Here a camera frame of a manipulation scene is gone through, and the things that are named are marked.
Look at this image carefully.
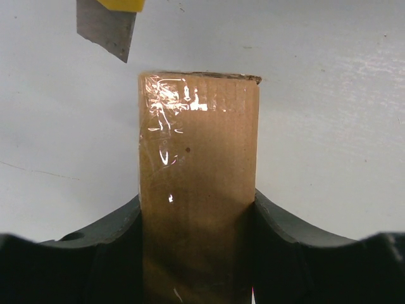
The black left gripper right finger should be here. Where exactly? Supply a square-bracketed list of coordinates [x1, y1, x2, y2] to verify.
[253, 192, 404, 303]

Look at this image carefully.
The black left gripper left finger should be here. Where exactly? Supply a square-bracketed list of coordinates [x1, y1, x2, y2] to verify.
[1, 197, 143, 303]

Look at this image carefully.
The brown cardboard express box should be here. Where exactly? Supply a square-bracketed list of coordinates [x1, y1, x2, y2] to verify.
[138, 71, 261, 303]

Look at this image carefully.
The yellow utility knife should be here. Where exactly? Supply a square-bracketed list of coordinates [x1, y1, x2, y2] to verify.
[76, 0, 145, 63]

